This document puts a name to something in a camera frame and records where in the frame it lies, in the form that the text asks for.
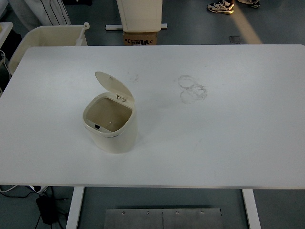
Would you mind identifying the white power strip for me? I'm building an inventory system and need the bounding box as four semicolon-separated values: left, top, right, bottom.
29;186;48;194

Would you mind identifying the tall cream trash bin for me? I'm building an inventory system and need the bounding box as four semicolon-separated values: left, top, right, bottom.
117;0;163;32

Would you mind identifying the brown cardboard box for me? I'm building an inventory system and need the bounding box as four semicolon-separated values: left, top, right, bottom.
123;32;158;46

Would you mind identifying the white and black sneaker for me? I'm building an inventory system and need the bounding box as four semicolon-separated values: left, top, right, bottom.
207;0;234;14

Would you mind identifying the white side table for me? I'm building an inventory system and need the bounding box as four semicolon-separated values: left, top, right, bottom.
0;22;13;47

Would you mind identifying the grey metal base bar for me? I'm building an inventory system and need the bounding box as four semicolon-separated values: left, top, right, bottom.
105;23;167;31

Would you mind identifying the left white table leg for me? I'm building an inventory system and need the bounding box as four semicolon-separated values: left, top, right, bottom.
66;187;85;229

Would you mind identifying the cream plastic storage bin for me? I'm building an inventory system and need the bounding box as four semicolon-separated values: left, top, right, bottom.
8;22;90;75

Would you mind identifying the white table leg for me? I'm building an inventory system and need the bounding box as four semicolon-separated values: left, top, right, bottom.
66;187;85;229
242;189;261;229

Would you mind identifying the black power adapter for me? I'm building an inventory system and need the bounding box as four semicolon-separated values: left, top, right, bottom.
36;196;58;225

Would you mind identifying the right white table leg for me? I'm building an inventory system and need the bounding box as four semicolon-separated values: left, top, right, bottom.
242;189;261;229

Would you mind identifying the cream desktop trash can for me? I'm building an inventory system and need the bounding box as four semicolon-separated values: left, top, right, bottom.
83;72;138;153

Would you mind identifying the metal floor outlet cover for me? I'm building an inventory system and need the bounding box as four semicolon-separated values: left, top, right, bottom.
229;36;243;44

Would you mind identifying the white striped fabric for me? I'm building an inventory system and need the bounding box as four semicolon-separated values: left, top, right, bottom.
8;0;71;31

